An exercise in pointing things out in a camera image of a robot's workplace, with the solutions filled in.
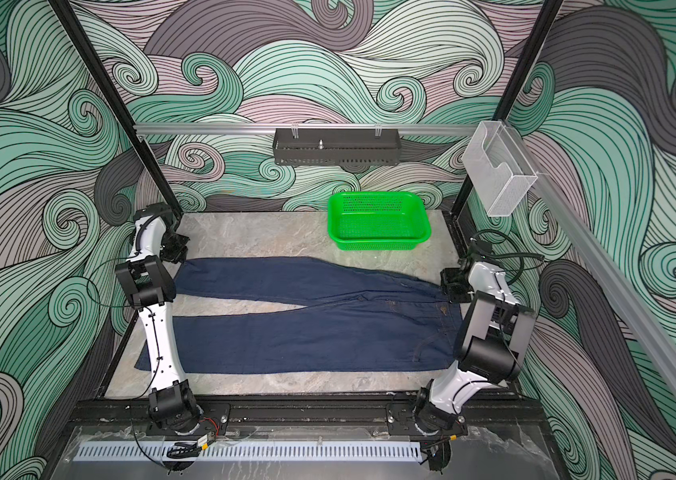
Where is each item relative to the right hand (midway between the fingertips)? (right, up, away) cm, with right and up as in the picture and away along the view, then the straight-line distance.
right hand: (442, 283), depth 91 cm
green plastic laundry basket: (-16, +21, +27) cm, 38 cm away
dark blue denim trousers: (-26, -11, -1) cm, 28 cm away
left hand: (-88, +9, +14) cm, 89 cm away
